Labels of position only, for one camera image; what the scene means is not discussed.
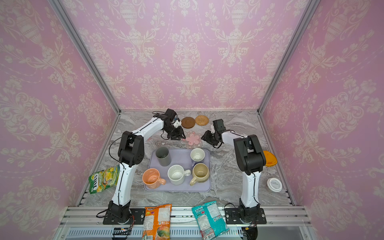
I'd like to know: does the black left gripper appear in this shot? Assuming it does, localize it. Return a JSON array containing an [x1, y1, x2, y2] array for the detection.
[[163, 124, 187, 140]]

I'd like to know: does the brown wooden round coaster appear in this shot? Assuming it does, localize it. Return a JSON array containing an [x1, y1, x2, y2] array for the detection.
[[181, 117, 196, 129]]

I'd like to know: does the pink flower silicone coaster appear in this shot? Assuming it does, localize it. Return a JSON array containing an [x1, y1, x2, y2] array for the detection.
[[184, 131, 202, 149]]

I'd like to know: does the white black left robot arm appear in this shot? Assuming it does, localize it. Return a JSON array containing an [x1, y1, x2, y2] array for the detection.
[[103, 109, 186, 225]]

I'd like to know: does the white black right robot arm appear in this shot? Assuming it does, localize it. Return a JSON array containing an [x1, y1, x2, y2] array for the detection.
[[202, 131, 267, 224]]

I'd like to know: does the woven rattan round coaster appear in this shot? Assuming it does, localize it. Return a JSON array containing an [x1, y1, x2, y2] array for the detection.
[[195, 115, 210, 126]]

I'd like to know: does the grey mug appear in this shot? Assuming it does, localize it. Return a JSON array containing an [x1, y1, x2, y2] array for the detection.
[[155, 147, 172, 167]]

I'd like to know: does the lavender mug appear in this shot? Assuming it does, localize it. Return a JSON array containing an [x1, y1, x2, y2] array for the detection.
[[190, 148, 206, 168]]

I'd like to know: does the lavender silicone tray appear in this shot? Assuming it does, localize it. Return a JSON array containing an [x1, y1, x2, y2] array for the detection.
[[145, 149, 211, 192]]

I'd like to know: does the beige yellow mug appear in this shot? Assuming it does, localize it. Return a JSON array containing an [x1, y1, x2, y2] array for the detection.
[[190, 163, 210, 186]]

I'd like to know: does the white mug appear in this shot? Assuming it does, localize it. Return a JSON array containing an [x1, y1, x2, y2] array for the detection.
[[168, 165, 192, 186]]

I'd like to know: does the peach orange mug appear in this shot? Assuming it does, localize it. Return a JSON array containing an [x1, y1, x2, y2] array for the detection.
[[142, 168, 167, 189]]

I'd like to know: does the teal snack bag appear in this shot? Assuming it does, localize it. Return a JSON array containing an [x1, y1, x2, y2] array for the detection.
[[192, 201, 230, 240]]

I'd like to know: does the green snack packet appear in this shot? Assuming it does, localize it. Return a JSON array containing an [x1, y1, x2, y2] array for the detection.
[[88, 165, 120, 194]]

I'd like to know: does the orange snack bag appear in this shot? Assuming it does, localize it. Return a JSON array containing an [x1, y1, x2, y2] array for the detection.
[[142, 204, 172, 240]]

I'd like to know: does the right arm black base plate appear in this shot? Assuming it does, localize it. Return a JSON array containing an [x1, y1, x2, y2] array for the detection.
[[224, 207, 267, 225]]

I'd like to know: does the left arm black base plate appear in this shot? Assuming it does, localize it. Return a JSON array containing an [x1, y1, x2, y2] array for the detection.
[[103, 208, 145, 225]]

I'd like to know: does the aluminium front rail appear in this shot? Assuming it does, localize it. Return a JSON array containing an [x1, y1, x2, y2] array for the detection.
[[59, 205, 312, 227]]

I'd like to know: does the aluminium frame post left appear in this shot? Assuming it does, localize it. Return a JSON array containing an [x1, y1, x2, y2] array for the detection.
[[48, 0, 121, 115]]

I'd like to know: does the aluminium frame post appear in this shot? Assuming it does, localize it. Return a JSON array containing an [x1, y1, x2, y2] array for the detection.
[[48, 0, 121, 115], [258, 0, 321, 115]]

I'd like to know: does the aluminium frame post right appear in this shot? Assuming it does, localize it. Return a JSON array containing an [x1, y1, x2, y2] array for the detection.
[[258, 0, 321, 115]]

